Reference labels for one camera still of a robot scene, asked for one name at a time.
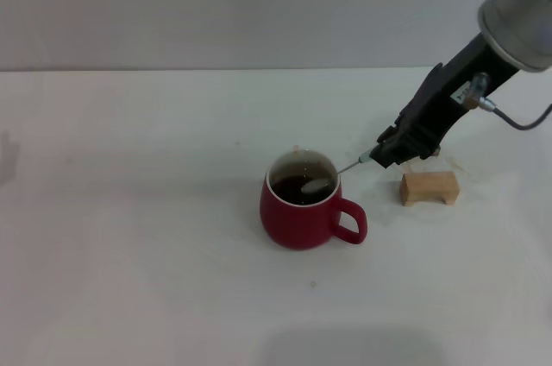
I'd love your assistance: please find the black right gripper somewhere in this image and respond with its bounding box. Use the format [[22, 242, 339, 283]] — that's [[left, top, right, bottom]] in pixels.
[[371, 32, 524, 169]]

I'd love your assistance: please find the blue-handled metal spoon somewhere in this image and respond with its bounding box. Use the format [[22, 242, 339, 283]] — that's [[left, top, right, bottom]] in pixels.
[[300, 146, 375, 195]]

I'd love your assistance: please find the red ceramic mug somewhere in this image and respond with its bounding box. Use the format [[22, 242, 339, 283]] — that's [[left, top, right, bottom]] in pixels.
[[259, 148, 369, 251]]

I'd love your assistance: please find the light wooden spoon rest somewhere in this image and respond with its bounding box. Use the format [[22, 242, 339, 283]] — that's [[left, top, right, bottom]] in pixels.
[[398, 170, 460, 207]]

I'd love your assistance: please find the dark coffee liquid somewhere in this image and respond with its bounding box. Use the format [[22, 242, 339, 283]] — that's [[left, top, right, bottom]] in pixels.
[[270, 174, 336, 206]]

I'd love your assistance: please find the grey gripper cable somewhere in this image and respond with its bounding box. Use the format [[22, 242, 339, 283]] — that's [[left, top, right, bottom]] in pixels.
[[462, 72, 552, 131]]

